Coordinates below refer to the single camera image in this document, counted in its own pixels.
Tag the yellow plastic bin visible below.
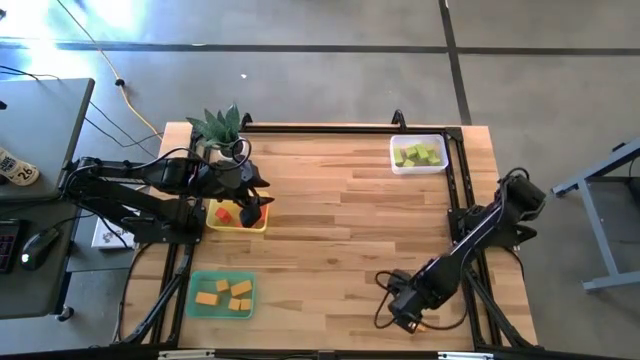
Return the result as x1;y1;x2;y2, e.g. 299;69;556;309
205;191;271;235

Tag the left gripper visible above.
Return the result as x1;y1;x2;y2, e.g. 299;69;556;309
198;159;276;229

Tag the black left camera cable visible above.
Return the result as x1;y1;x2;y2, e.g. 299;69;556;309
134;137;254;174

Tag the grey desk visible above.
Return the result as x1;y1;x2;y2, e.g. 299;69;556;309
0;77;96;202

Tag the dark desk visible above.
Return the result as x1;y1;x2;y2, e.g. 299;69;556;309
0;197;84;321

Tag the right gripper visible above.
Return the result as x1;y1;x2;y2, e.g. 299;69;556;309
387;268;445;335

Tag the black aluminium table frame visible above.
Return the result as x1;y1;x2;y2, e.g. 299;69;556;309
110;122;540;354

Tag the clear plastic bin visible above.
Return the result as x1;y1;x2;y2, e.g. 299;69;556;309
389;133;450;176

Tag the grey metal table frame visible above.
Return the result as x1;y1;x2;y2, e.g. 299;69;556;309
550;135;640;294

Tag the silver metal bracket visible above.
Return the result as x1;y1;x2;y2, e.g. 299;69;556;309
437;351;496;360
157;349;217;360

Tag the yellow power cable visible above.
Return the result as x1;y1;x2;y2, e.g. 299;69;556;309
54;0;165;141

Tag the black computer mouse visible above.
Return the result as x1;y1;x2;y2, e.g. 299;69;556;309
19;227;61;272

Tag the black camera cable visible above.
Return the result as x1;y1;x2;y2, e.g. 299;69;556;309
373;269;469;332
134;137;254;174

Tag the black keyboard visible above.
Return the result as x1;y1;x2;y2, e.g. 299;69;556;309
0;218;22;275

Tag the white printed booklet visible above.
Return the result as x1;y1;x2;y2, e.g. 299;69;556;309
90;201;140;250

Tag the black floor cable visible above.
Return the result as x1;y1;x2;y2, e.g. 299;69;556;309
0;63;162;151

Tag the potted green plant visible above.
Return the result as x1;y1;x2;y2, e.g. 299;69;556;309
185;102;249;162

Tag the black right camera cable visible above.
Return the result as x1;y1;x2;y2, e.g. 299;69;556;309
373;269;469;332

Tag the green plastic bin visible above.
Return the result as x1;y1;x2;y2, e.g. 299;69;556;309
184;269;258;320

